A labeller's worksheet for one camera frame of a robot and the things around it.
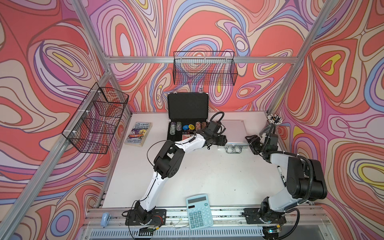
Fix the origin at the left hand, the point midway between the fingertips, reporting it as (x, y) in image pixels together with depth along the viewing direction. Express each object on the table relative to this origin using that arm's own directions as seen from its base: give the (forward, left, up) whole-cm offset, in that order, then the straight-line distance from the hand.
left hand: (226, 141), depth 95 cm
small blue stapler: (-42, +64, -4) cm, 77 cm away
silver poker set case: (+9, -9, -3) cm, 13 cm away
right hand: (0, -13, 0) cm, 13 cm away
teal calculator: (-39, +18, -5) cm, 43 cm away
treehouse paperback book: (+10, +60, -4) cm, 61 cm away
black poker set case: (+22, +26, +2) cm, 34 cm away
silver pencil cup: (+8, -29, +12) cm, 32 cm away
